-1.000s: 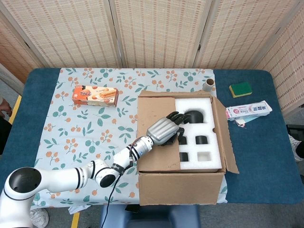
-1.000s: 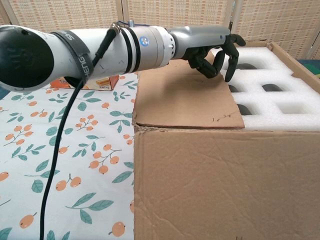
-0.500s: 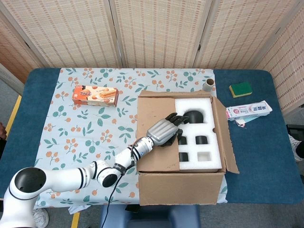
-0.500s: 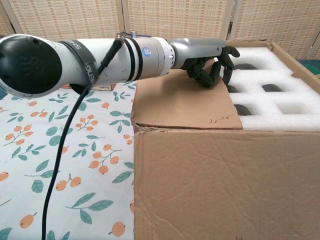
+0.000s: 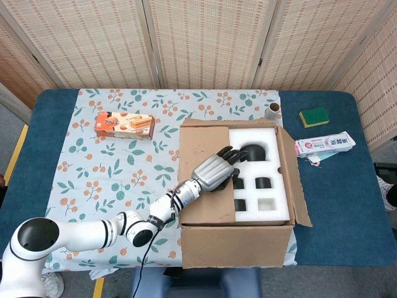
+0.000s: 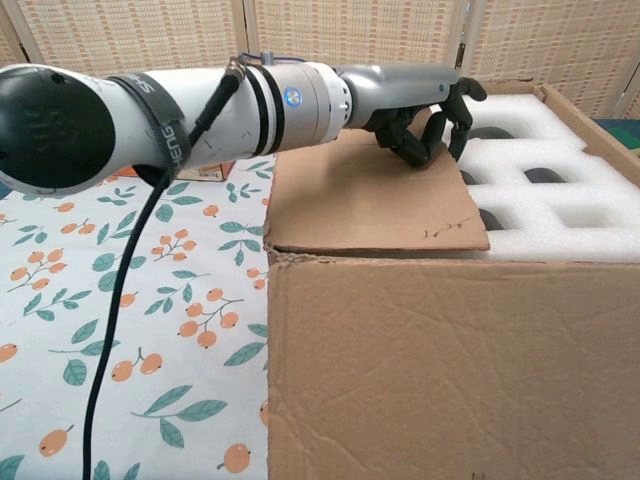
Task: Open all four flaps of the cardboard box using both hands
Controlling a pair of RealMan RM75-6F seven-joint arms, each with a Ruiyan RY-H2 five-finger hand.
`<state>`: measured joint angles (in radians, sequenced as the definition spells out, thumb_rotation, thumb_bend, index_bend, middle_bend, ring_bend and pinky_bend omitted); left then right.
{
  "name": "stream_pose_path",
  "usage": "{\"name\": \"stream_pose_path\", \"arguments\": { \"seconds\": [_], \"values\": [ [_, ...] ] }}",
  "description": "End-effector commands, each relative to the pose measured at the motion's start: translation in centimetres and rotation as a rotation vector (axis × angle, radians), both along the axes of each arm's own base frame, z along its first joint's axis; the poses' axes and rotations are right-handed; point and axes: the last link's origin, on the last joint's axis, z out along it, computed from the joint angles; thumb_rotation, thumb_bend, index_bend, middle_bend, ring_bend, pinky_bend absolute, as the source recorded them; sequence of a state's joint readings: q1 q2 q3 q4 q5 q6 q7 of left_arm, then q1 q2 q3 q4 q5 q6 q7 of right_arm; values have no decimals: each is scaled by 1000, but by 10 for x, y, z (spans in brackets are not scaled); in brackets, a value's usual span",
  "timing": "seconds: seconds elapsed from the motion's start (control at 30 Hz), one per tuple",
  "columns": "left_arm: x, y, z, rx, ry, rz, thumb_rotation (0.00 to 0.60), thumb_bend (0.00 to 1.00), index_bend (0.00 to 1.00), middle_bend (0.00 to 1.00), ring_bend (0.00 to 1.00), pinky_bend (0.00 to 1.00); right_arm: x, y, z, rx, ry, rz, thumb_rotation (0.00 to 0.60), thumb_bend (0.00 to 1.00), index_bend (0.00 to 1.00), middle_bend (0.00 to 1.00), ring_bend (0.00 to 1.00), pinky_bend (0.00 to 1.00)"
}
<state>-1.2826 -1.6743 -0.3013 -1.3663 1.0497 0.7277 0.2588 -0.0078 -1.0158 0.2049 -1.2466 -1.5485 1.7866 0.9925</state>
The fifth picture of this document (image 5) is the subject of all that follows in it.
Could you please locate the orange biscuit box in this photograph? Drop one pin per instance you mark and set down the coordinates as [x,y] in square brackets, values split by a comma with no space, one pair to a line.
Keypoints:
[124,125]

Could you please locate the white pink toothpaste box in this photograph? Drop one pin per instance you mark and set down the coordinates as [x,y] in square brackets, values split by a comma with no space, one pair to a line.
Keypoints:
[327,145]

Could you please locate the floral print tablecloth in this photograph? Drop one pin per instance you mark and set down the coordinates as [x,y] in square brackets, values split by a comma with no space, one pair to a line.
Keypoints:
[108,174]

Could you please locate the small black cylinder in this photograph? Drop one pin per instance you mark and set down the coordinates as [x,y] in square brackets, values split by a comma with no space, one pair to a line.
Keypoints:
[240,205]
[239,183]
[264,183]

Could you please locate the green yellow sponge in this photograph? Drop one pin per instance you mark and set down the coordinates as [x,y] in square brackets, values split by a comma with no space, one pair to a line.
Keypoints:
[314,116]

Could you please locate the white foam insert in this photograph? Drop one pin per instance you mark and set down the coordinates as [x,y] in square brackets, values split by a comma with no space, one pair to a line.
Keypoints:
[266,136]

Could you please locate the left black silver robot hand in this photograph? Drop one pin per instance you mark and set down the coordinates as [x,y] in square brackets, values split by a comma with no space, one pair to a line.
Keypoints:
[214,172]

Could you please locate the small pale paper card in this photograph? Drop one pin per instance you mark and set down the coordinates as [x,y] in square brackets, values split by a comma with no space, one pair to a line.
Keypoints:
[315,160]

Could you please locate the red brown cardboard box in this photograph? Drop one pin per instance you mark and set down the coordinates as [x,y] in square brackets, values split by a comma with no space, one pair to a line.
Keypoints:
[232,248]

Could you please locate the blue padded seat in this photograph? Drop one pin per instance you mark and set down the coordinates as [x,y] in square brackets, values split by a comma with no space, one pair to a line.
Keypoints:
[195,284]

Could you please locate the cardboard paper tube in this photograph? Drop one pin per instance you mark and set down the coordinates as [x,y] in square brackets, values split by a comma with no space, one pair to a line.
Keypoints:
[271,113]

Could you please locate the white sneaker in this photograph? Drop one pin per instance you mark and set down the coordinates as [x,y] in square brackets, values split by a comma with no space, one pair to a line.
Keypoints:
[387,192]
[53,284]

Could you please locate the bamboo folding screen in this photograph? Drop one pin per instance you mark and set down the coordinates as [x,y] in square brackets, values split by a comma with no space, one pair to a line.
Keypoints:
[204,40]

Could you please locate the large black domed part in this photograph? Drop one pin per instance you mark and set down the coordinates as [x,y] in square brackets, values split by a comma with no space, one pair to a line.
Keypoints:
[256,152]

